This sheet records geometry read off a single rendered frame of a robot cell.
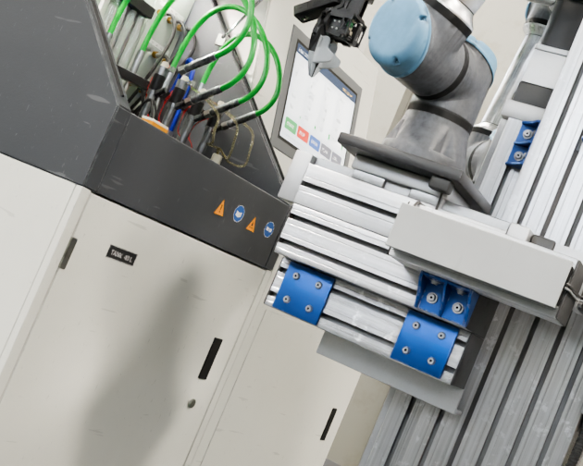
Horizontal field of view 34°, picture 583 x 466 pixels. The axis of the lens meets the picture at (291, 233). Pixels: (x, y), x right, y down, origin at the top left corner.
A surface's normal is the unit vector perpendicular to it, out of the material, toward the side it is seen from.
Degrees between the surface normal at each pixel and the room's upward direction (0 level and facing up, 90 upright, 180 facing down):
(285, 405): 90
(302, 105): 76
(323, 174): 90
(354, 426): 90
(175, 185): 90
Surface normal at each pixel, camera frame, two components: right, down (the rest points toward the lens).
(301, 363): 0.80, 0.30
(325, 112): 0.86, 0.07
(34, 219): -0.47, -0.25
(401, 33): -0.68, -0.20
